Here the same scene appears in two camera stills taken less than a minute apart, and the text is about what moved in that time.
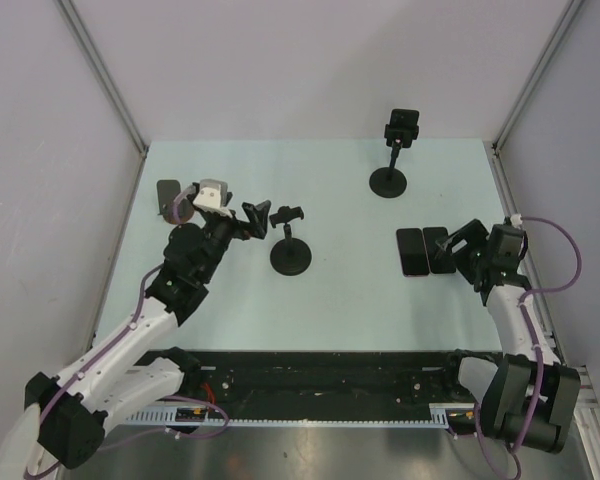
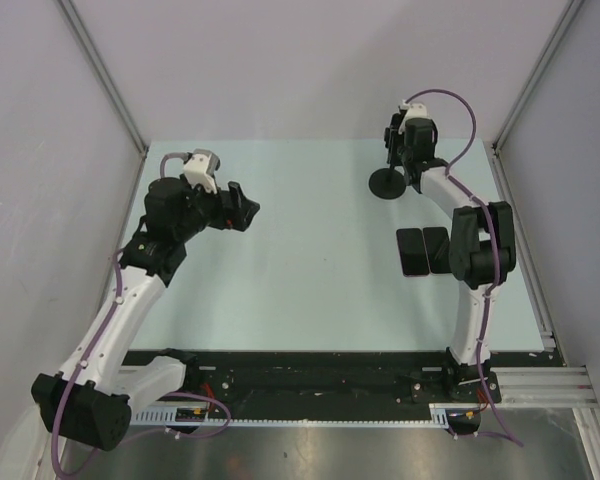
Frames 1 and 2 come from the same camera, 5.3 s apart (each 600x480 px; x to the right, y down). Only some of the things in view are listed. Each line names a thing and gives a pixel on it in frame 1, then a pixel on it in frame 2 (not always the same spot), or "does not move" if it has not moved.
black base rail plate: (321, 378) does not move
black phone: (413, 253) does not move
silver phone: (445, 262) does not move
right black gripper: (474, 233) -> (394, 159)
